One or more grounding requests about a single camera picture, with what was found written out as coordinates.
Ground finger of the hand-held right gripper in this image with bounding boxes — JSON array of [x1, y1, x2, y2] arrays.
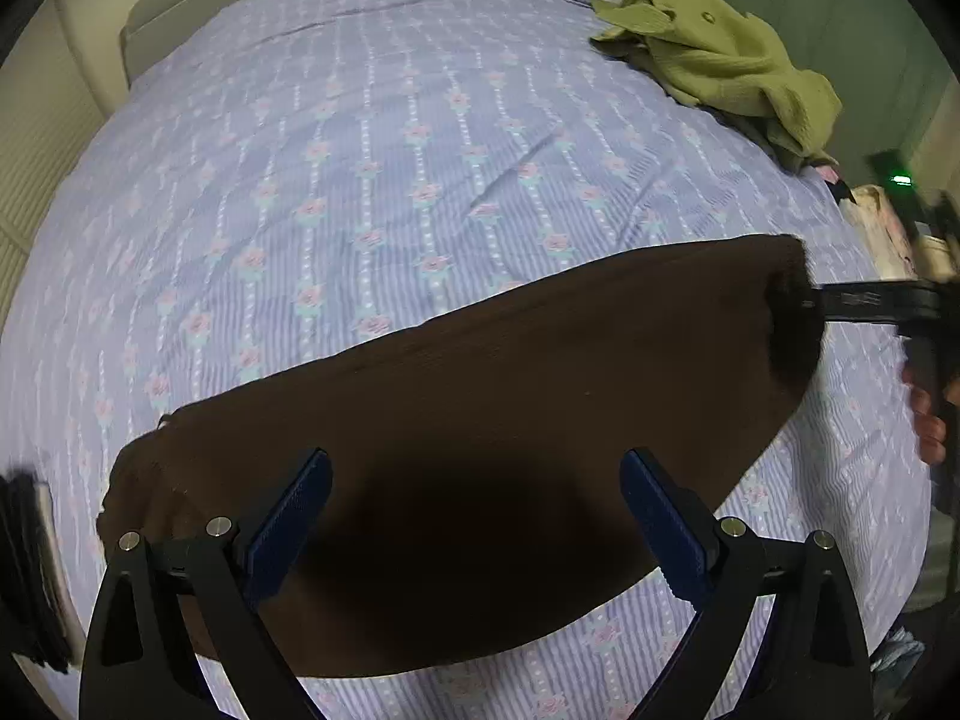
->
[[799, 282, 912, 326]]

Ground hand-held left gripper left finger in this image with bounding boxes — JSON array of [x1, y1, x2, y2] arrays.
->
[[78, 448, 334, 720]]

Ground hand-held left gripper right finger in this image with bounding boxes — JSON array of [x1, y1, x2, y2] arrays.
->
[[619, 448, 875, 720]]

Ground brown pants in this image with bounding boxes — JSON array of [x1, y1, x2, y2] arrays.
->
[[97, 234, 826, 683]]

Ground person's right hand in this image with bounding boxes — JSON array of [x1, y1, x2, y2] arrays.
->
[[900, 364, 952, 467]]

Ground pale floral cloth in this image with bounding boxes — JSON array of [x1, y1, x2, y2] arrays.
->
[[840, 184, 953, 282]]

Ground green knit garment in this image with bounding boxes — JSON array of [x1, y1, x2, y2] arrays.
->
[[589, 0, 842, 172]]

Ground floral lavender bed sheet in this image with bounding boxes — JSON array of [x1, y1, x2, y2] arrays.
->
[[0, 0, 935, 720]]

